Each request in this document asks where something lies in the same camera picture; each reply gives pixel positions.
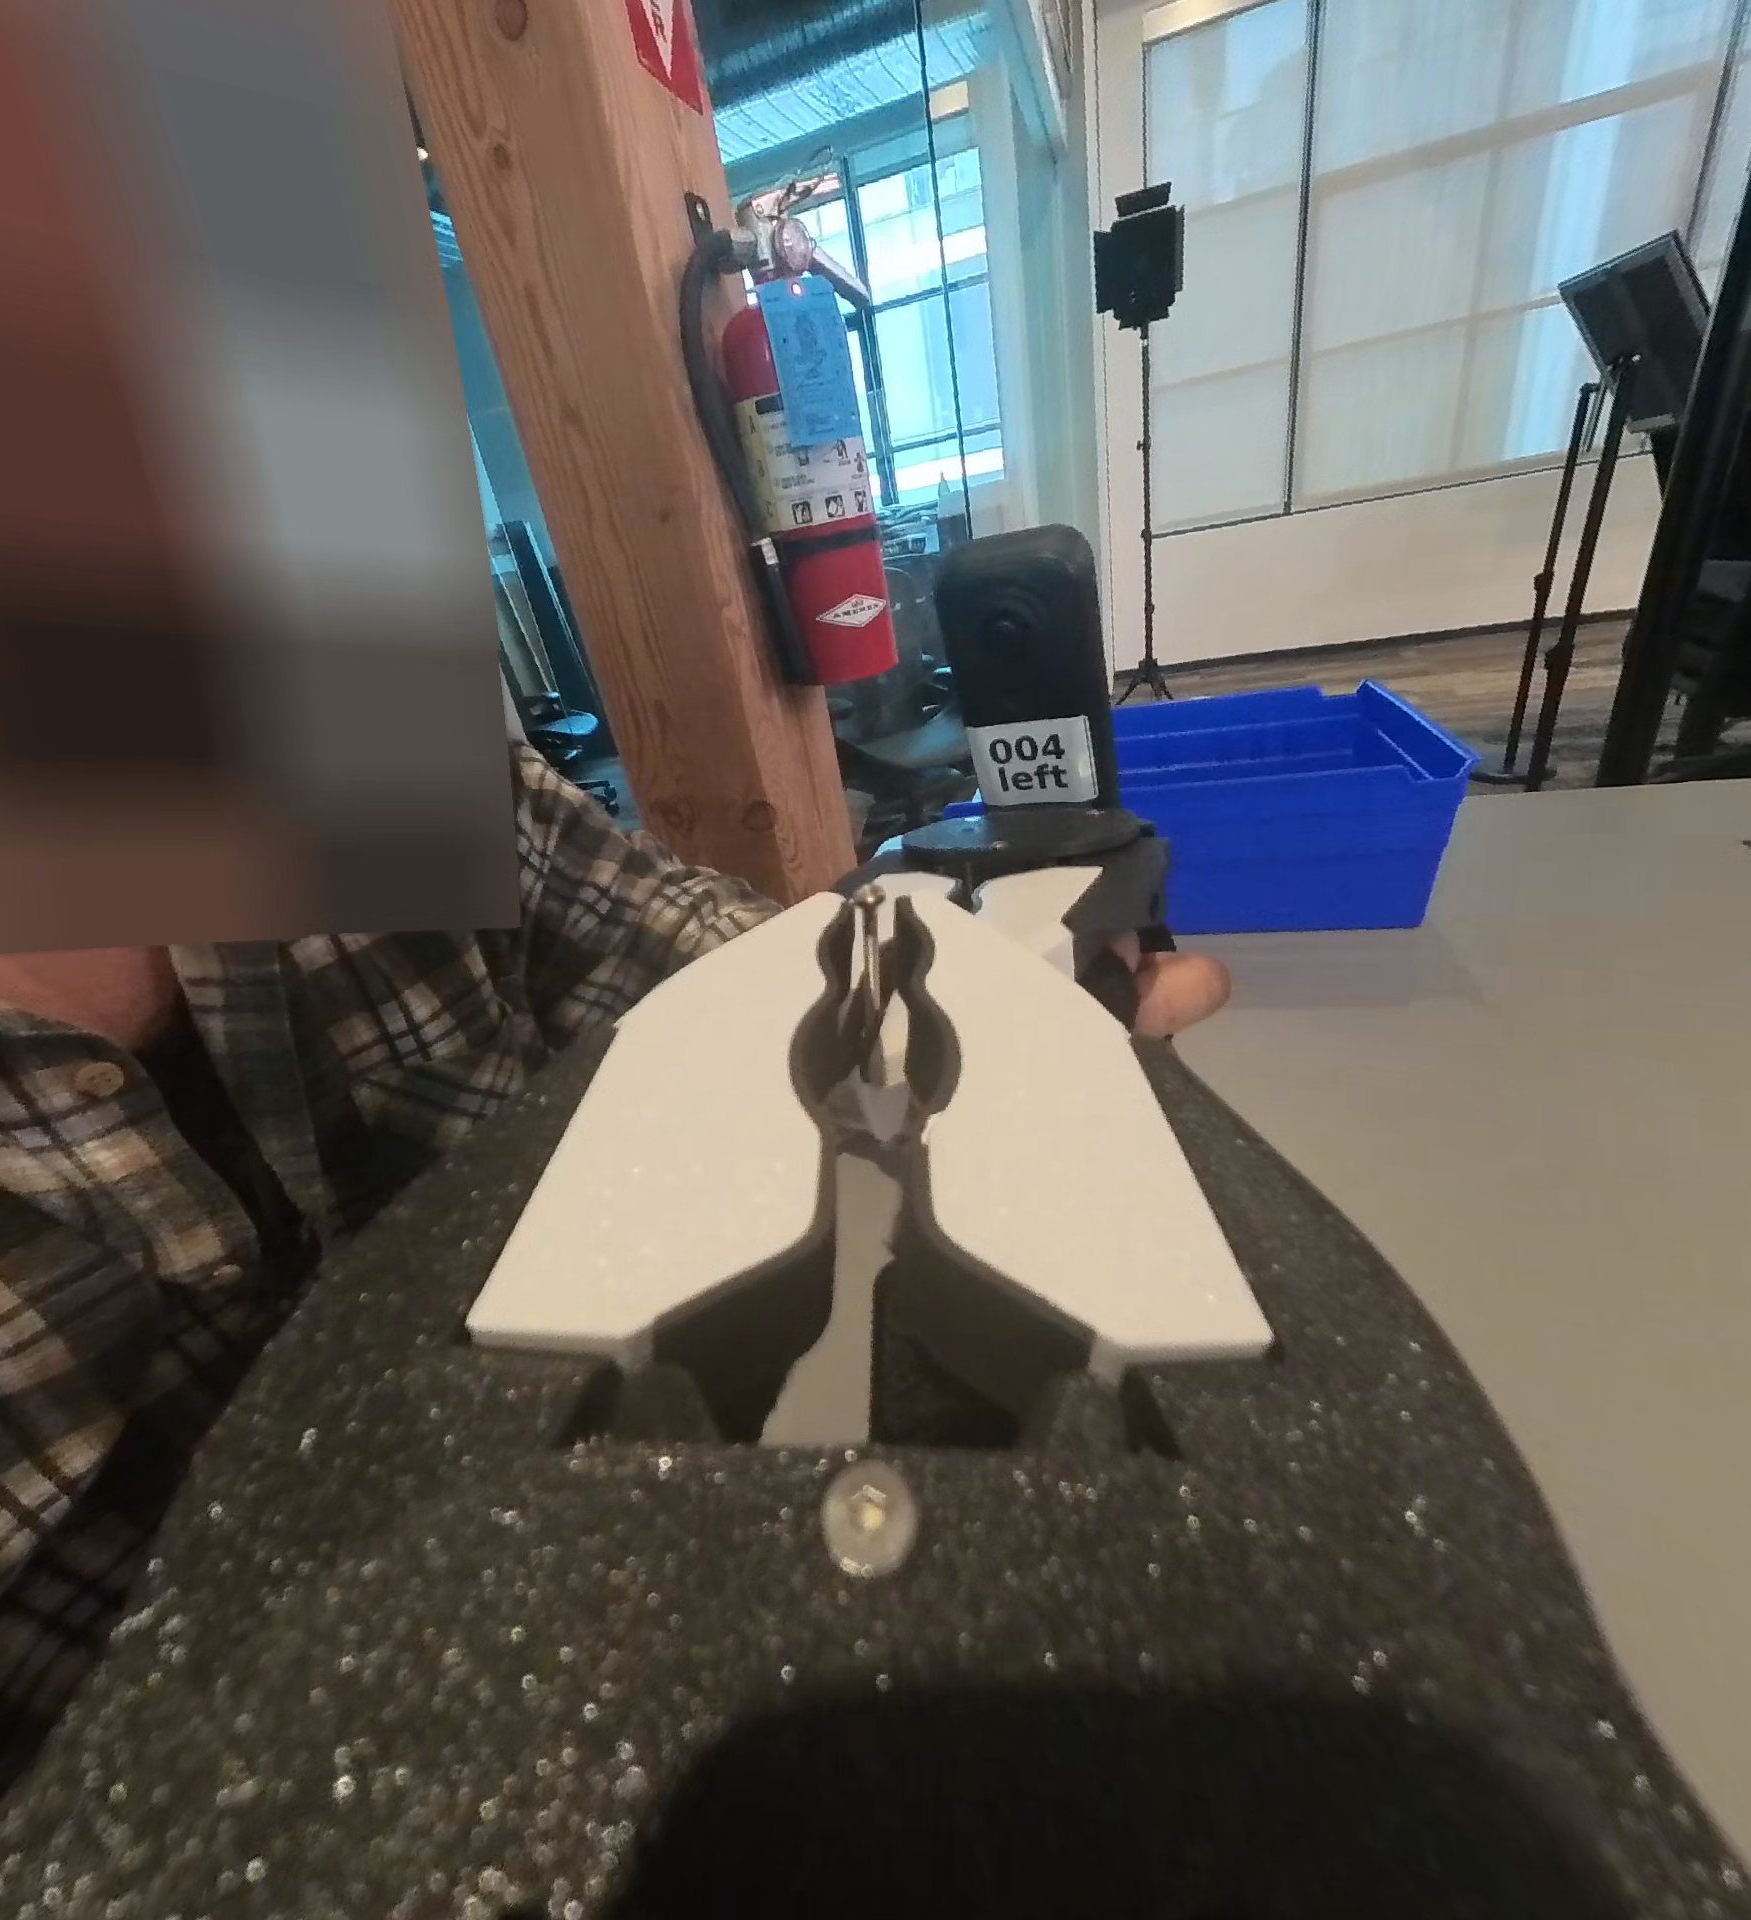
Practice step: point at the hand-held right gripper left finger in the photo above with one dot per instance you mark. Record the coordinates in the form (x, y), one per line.
(664, 1169)

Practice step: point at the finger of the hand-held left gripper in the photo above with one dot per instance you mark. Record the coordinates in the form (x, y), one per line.
(1033, 922)

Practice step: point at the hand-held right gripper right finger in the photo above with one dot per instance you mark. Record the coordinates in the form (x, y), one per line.
(1071, 1169)

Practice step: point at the blue plastic bin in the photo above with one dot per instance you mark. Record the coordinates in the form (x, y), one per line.
(1295, 839)

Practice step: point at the person's left forearm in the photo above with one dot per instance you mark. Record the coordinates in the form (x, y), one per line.
(637, 915)

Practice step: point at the person's left hand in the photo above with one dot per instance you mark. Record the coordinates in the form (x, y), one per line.
(1184, 992)

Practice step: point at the red fire extinguisher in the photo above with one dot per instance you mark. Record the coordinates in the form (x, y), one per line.
(847, 599)

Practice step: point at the black light stand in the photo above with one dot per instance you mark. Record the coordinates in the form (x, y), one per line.
(1148, 495)

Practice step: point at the blue paper tag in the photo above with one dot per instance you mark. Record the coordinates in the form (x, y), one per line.
(808, 367)

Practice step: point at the wooden pillar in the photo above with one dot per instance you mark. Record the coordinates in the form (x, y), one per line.
(576, 376)

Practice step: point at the black panel stand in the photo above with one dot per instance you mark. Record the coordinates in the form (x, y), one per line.
(1555, 585)

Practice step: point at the person's plaid shirt torso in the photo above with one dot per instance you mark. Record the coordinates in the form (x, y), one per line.
(65, 1201)

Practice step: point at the grey panel light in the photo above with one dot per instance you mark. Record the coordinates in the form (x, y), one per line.
(1640, 323)

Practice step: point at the black pole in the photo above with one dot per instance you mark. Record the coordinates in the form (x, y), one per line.
(1715, 450)

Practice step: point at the red wall sign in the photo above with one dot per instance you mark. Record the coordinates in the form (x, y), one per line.
(664, 52)

